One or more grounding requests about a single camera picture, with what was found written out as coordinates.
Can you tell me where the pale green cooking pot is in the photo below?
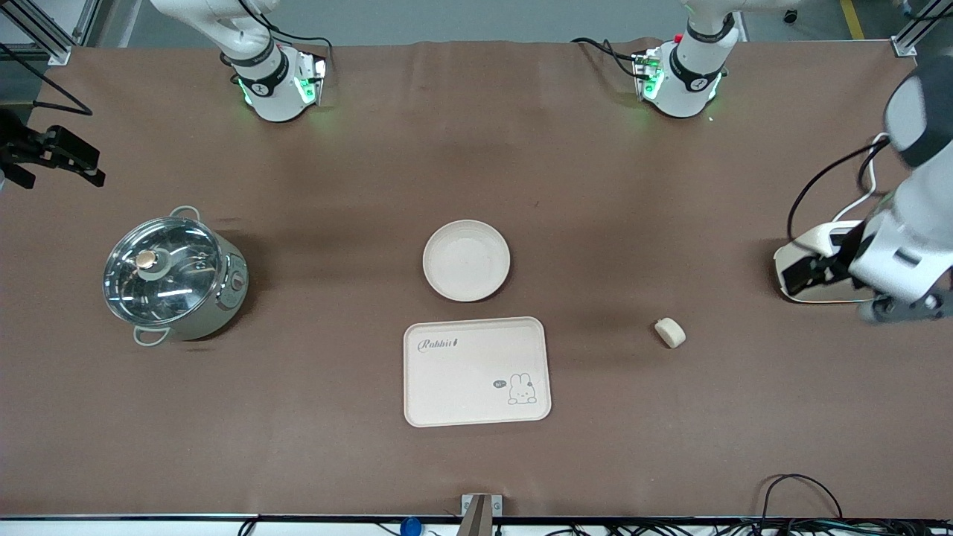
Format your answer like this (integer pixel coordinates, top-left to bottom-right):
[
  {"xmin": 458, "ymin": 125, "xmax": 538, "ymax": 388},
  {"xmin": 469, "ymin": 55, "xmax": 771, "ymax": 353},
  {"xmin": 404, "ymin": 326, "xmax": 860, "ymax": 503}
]
[{"xmin": 103, "ymin": 206, "xmax": 250, "ymax": 347}]

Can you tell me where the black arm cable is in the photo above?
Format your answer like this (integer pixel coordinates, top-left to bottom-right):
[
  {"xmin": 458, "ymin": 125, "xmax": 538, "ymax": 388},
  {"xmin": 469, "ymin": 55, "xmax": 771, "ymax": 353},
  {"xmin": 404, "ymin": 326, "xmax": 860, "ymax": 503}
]
[
  {"xmin": 0, "ymin": 41, "xmax": 94, "ymax": 118},
  {"xmin": 788, "ymin": 138, "xmax": 890, "ymax": 243}
]

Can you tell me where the white toaster power cable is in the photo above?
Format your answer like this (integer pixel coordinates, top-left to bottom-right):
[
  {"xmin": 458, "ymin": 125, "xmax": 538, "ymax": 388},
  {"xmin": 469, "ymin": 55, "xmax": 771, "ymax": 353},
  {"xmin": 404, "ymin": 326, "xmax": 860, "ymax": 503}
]
[{"xmin": 830, "ymin": 133, "xmax": 894, "ymax": 224}]

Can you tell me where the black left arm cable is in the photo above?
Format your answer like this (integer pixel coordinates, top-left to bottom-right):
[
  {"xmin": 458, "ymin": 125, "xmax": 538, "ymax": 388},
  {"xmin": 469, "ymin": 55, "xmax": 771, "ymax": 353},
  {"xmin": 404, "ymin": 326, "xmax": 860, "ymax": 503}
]
[{"xmin": 788, "ymin": 138, "xmax": 890, "ymax": 243}]

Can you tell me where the black left base cable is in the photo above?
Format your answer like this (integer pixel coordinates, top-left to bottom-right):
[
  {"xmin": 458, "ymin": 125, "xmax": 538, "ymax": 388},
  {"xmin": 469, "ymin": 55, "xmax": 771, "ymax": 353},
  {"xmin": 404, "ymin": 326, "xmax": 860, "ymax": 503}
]
[{"xmin": 572, "ymin": 37, "xmax": 648, "ymax": 79}]

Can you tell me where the aluminium frame profile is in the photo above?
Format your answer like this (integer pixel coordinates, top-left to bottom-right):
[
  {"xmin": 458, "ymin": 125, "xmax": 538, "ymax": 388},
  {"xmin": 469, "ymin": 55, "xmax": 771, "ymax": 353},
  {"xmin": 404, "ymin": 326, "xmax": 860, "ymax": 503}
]
[
  {"xmin": 890, "ymin": 22, "xmax": 924, "ymax": 57},
  {"xmin": 0, "ymin": 0, "xmax": 101, "ymax": 64}
]

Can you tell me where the black cable bundle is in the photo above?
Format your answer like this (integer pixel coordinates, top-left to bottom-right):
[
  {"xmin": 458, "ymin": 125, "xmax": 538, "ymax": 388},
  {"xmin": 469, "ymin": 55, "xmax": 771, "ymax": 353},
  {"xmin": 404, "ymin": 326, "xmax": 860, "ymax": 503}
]
[{"xmin": 745, "ymin": 473, "xmax": 953, "ymax": 536}]

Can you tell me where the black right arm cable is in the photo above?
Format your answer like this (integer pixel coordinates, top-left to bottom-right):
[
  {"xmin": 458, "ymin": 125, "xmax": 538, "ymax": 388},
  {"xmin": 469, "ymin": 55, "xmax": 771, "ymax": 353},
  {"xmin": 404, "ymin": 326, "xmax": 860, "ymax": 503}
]
[{"xmin": 0, "ymin": 41, "xmax": 94, "ymax": 118}]

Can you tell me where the cream round plate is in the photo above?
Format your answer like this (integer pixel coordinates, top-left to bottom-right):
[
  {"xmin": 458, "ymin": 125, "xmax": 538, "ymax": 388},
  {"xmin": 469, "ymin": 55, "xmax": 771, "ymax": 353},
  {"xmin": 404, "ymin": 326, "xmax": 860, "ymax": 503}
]
[{"xmin": 422, "ymin": 219, "xmax": 512, "ymax": 303}]

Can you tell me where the white two-slot toaster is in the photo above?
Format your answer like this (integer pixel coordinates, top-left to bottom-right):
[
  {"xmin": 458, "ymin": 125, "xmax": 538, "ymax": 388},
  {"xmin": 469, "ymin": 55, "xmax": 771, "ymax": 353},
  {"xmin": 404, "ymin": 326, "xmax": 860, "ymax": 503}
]
[{"xmin": 773, "ymin": 221, "xmax": 879, "ymax": 304}]

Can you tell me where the glass pot lid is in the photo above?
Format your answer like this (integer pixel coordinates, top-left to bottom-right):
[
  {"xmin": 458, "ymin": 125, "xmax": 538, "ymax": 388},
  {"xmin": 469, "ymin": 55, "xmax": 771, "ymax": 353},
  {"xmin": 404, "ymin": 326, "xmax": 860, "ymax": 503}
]
[{"xmin": 103, "ymin": 217, "xmax": 224, "ymax": 328}]

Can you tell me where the cream rabbit print tray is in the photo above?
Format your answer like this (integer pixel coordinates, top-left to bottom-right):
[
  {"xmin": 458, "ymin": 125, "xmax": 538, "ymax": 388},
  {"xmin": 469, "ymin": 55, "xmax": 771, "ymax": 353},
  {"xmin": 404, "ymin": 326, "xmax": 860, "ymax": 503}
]
[{"xmin": 403, "ymin": 316, "xmax": 552, "ymax": 429}]

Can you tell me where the metal table edge bracket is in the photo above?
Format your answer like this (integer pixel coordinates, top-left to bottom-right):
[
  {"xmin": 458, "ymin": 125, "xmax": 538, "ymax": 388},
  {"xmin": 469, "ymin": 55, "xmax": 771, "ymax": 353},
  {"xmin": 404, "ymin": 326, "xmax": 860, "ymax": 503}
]
[{"xmin": 460, "ymin": 494, "xmax": 503, "ymax": 536}]

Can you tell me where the small white bun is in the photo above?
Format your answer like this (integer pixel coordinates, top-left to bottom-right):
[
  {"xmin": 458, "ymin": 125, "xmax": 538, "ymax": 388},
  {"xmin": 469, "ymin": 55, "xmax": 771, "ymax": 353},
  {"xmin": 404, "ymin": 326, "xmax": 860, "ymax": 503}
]
[{"xmin": 654, "ymin": 317, "xmax": 687, "ymax": 349}]

